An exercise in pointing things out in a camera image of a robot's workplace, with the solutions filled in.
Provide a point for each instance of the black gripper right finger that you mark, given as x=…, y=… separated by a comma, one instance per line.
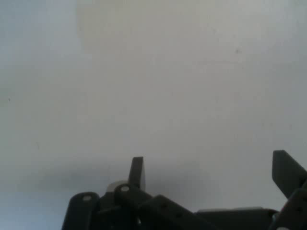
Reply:
x=285, y=175

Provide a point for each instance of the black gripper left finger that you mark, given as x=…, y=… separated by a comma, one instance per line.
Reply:
x=134, y=201

